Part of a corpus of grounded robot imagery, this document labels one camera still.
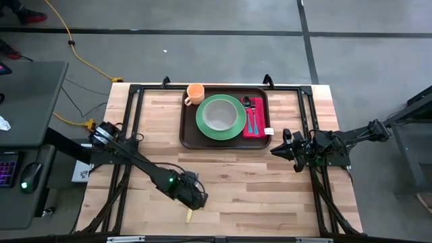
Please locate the small metal caster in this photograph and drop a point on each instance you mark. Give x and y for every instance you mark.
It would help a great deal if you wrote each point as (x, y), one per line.
(49, 211)

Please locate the grey desk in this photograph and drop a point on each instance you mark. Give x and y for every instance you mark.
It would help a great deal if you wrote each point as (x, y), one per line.
(30, 101)

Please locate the dark tablet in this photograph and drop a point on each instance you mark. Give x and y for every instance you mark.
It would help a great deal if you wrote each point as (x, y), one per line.
(4, 69)

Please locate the black computer mouse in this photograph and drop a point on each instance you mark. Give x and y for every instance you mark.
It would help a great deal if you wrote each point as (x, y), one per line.
(30, 177)

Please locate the red cloth napkin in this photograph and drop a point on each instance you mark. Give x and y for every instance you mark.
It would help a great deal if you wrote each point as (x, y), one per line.
(263, 118)

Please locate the crumpled white paper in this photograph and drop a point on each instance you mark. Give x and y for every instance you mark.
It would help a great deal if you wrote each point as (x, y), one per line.
(4, 125)

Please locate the backlit keyboard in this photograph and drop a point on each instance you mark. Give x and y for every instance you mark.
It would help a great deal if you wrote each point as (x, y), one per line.
(6, 168)

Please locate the black aluminium table frame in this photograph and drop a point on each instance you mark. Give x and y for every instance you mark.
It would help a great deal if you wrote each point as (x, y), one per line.
(155, 86)

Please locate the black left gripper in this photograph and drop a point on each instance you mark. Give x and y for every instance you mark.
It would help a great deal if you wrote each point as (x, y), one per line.
(190, 192)

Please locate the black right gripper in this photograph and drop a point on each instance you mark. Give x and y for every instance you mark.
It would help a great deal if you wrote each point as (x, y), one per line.
(305, 148)

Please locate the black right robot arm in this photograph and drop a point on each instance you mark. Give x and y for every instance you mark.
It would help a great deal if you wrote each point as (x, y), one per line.
(354, 133)

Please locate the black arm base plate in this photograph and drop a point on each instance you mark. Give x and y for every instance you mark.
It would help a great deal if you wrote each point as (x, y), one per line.
(98, 158)
(339, 162)

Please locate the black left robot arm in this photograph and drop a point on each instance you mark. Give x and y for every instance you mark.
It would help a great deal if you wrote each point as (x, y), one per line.
(145, 167)

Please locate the grey metal table stand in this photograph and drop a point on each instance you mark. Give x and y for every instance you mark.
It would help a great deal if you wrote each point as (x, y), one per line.
(405, 158)

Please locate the white printed box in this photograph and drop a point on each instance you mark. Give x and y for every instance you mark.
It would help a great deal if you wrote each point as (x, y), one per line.
(81, 173)

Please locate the brown plastic tray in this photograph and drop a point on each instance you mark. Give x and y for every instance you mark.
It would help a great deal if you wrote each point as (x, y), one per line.
(189, 135)

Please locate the silver metal bracket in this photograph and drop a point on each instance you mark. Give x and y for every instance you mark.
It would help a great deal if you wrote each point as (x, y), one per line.
(125, 239)
(314, 240)

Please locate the beige bowl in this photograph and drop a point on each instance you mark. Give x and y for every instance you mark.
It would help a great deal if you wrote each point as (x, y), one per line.
(220, 114)

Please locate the orange mug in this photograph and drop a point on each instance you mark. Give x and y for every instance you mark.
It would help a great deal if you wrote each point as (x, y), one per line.
(195, 91)

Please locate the person's shoe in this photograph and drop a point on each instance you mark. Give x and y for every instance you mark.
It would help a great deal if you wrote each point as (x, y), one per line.
(8, 50)
(32, 17)

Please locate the green plate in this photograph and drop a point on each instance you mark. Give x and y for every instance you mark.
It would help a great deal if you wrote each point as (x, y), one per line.
(204, 130)

